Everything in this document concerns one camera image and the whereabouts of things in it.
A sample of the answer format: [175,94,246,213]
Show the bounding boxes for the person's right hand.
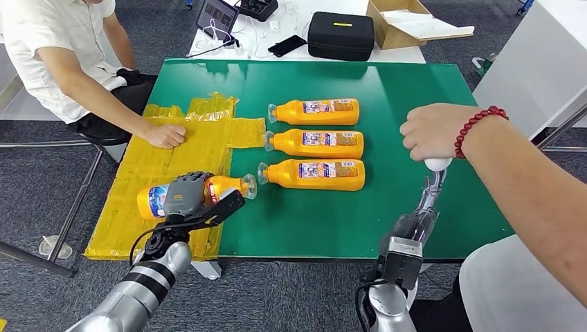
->
[141,123,188,150]

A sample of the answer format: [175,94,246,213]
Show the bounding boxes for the white charger cable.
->
[195,18,237,52]

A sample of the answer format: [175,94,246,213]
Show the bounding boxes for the green table mat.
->
[144,57,516,263]

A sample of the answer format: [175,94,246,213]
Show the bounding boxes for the red bead bracelet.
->
[453,105,510,160]

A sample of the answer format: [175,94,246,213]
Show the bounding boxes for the black smartphone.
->
[267,35,308,58]

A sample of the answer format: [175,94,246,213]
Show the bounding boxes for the white handheld controller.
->
[424,157,454,173]

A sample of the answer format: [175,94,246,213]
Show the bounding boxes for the clear plastic lid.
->
[39,234,73,260]

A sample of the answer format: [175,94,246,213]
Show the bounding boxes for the person's hand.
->
[399,102,480,162]

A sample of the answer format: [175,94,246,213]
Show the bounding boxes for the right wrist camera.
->
[383,236,424,291]

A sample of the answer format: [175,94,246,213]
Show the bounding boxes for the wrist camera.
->
[195,188,246,226]
[383,236,424,291]

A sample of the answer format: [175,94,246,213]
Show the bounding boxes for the open cardboard box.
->
[365,0,476,50]

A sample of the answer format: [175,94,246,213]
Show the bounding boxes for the white paper sheet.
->
[380,9,476,42]

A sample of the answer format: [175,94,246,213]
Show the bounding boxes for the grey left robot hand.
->
[163,171,215,217]

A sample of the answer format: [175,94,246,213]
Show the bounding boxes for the metal stool frame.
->
[0,133,129,279]

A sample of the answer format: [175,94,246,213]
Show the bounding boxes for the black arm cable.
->
[129,219,221,268]

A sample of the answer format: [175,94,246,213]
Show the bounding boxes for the black table cable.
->
[186,37,242,59]

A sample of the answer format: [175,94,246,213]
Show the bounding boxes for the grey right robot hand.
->
[378,170,448,257]

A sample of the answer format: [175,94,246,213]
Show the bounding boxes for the black tablet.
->
[195,0,240,44]

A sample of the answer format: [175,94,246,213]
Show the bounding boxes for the orange detergent bottle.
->
[267,98,361,127]
[256,158,366,192]
[136,174,258,221]
[263,129,365,160]

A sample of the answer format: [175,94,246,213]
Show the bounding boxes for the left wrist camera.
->
[195,188,246,226]

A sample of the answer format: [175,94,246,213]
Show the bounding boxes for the black electronic box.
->
[238,0,280,23]

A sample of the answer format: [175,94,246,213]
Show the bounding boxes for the black zip case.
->
[307,11,376,62]

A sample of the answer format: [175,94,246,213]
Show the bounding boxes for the green floor item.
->
[471,53,498,79]

